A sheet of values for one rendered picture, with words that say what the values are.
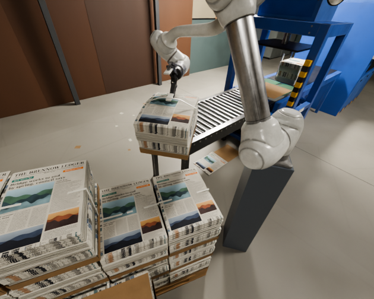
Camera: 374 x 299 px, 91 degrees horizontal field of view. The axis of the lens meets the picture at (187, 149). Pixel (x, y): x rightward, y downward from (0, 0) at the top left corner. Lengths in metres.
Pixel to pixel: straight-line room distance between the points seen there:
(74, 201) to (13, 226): 0.18
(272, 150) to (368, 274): 1.70
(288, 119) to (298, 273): 1.37
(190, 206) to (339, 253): 1.59
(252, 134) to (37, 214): 0.84
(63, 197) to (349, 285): 2.07
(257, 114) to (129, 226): 0.75
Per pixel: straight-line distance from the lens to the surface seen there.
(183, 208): 0.98
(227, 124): 1.70
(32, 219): 0.83
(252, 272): 1.83
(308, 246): 2.14
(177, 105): 1.07
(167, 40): 1.22
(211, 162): 2.44
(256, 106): 0.78
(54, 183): 0.91
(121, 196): 1.06
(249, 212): 1.36
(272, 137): 0.79
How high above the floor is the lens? 1.65
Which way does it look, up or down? 39 degrees down
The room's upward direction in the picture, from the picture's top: 3 degrees clockwise
